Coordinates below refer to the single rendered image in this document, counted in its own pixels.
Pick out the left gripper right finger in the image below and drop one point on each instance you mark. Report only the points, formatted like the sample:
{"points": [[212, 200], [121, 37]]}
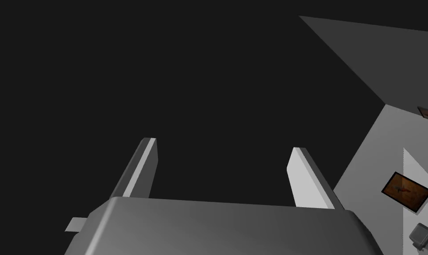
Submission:
{"points": [[307, 184]]}

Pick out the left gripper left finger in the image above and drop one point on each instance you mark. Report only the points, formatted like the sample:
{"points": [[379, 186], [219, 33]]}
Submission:
{"points": [[139, 170]]}

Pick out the grey box-shaped object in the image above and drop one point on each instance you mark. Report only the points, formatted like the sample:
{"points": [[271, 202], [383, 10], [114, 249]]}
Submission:
{"points": [[423, 237]]}

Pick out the brown framed wall picture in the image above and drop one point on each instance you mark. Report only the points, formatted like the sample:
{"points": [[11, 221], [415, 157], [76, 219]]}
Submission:
{"points": [[407, 192]]}

